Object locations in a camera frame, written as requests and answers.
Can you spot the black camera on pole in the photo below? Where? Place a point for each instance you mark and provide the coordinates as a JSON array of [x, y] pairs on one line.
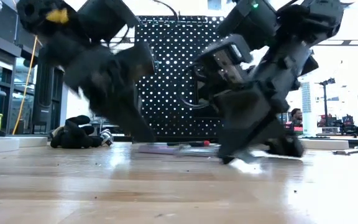
[[325, 93]]

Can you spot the black and red robot equipment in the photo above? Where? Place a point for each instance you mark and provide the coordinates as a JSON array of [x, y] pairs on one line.
[[346, 124]]

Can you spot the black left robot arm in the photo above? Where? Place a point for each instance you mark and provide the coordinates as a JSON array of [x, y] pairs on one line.
[[82, 25]]

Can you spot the person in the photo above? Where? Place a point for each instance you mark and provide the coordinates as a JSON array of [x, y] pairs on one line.
[[295, 116]]

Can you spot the tall black tower cabinet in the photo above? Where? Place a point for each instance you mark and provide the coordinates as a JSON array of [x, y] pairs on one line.
[[43, 99]]

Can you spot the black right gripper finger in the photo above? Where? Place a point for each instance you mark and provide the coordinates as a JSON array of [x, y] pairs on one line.
[[286, 146], [244, 124]]

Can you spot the black perforated pegboard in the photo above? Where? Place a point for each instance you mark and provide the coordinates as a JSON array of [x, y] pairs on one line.
[[172, 77]]

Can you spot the light purple pen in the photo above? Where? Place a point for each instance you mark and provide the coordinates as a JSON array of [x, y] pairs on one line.
[[163, 149]]

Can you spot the white tower fan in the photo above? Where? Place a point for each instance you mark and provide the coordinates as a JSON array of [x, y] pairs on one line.
[[309, 109]]

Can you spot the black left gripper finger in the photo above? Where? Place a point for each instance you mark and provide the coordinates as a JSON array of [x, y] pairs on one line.
[[138, 124]]

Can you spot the black work glove yellow cuff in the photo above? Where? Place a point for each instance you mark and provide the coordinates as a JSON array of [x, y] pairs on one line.
[[73, 137]]

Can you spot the thin black screwdriver red cap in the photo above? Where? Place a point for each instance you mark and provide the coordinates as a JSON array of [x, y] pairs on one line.
[[191, 143]]

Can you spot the black pegboard storage bin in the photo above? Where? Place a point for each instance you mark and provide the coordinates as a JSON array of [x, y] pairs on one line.
[[208, 113]]

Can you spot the yellow tape tag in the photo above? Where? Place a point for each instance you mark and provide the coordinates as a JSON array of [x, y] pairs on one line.
[[57, 15]]

